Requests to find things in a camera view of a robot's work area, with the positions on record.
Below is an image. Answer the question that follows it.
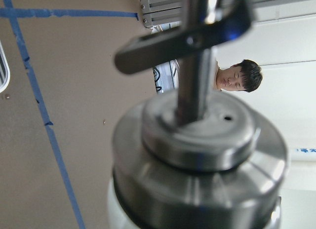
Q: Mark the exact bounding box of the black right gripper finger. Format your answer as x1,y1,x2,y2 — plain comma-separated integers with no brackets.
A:
114,0,253,74

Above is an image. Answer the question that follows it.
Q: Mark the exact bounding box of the glass sauce bottle metal cap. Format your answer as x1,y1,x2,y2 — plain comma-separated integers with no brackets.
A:
107,0,291,229

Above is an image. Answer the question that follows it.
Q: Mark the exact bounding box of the digital kitchen scale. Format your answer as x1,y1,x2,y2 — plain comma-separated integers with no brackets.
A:
0,43,11,93

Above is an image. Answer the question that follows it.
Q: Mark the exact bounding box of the seated person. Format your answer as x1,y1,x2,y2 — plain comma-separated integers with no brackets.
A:
213,59,263,93

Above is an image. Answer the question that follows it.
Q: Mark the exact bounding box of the aluminium frame post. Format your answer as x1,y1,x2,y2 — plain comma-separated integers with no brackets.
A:
139,0,316,28

